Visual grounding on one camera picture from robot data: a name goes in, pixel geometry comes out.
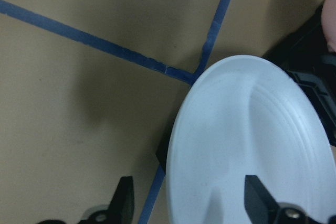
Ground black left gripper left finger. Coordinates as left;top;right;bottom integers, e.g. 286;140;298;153
107;176;135;224

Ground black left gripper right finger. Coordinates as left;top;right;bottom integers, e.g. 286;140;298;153
244;175;280;224

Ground blue plate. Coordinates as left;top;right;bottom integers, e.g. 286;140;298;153
166;55;335;223

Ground pink plate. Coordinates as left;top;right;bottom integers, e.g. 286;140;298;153
321;0;335;52

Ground brown paper table cover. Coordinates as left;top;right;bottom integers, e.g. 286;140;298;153
1;0;323;223

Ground black dish rack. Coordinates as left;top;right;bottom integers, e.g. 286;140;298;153
156;7;335;171

